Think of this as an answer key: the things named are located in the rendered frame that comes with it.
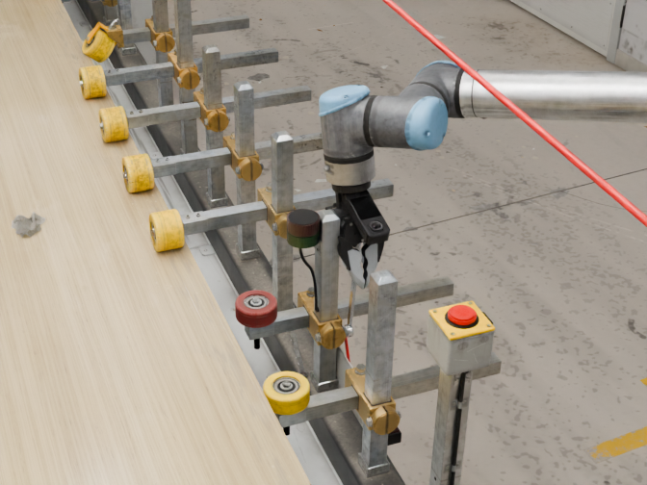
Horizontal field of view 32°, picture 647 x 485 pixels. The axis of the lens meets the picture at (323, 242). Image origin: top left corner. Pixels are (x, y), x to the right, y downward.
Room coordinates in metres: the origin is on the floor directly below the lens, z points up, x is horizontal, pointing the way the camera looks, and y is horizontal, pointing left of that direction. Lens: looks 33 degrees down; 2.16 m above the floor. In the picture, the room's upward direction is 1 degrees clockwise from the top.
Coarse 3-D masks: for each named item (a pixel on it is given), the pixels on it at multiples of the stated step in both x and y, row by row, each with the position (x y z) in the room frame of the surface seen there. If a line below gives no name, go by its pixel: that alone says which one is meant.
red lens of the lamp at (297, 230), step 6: (294, 210) 1.75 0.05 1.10; (288, 216) 1.73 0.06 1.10; (318, 216) 1.73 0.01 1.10; (288, 222) 1.71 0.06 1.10; (318, 222) 1.71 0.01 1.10; (288, 228) 1.71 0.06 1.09; (294, 228) 1.70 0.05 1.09; (300, 228) 1.70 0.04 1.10; (306, 228) 1.70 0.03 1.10; (312, 228) 1.70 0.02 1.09; (318, 228) 1.71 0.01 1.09; (294, 234) 1.70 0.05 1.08; (300, 234) 1.70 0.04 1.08; (306, 234) 1.70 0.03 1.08; (312, 234) 1.70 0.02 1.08
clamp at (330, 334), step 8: (304, 296) 1.80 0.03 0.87; (304, 304) 1.78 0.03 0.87; (312, 304) 1.78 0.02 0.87; (312, 312) 1.75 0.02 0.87; (312, 320) 1.74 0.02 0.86; (328, 320) 1.72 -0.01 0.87; (336, 320) 1.73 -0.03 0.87; (312, 328) 1.74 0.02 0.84; (320, 328) 1.71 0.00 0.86; (328, 328) 1.70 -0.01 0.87; (336, 328) 1.70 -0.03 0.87; (312, 336) 1.74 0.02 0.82; (320, 336) 1.70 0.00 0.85; (328, 336) 1.70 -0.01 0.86; (336, 336) 1.70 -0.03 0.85; (344, 336) 1.71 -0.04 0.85; (320, 344) 1.71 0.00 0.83; (328, 344) 1.70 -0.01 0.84; (336, 344) 1.70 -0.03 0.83
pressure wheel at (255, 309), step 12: (240, 300) 1.73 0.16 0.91; (252, 300) 1.73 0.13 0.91; (264, 300) 1.74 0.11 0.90; (276, 300) 1.74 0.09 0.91; (240, 312) 1.70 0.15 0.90; (252, 312) 1.70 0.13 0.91; (264, 312) 1.70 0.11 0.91; (276, 312) 1.73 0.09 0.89; (252, 324) 1.69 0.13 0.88; (264, 324) 1.70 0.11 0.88
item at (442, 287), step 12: (444, 276) 1.90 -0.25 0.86; (408, 288) 1.85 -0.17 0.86; (420, 288) 1.85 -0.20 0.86; (432, 288) 1.85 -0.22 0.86; (444, 288) 1.86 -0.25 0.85; (348, 300) 1.81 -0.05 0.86; (360, 300) 1.81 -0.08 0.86; (408, 300) 1.84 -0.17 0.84; (420, 300) 1.84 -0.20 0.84; (288, 312) 1.76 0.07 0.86; (300, 312) 1.76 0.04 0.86; (348, 312) 1.79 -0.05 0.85; (360, 312) 1.80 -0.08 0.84; (276, 324) 1.73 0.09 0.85; (288, 324) 1.74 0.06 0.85; (300, 324) 1.75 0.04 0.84; (252, 336) 1.71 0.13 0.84; (264, 336) 1.72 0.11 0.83
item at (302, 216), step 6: (300, 210) 1.75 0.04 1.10; (306, 210) 1.75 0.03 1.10; (294, 216) 1.73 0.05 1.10; (300, 216) 1.73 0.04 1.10; (306, 216) 1.73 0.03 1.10; (312, 216) 1.73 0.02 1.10; (294, 222) 1.70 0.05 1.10; (300, 222) 1.70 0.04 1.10; (306, 222) 1.70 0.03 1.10; (312, 222) 1.71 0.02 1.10; (318, 246) 1.73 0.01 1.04; (300, 252) 1.72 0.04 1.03; (318, 252) 1.73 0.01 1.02; (306, 264) 1.72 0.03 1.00; (312, 270) 1.73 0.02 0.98; (312, 276) 1.73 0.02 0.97
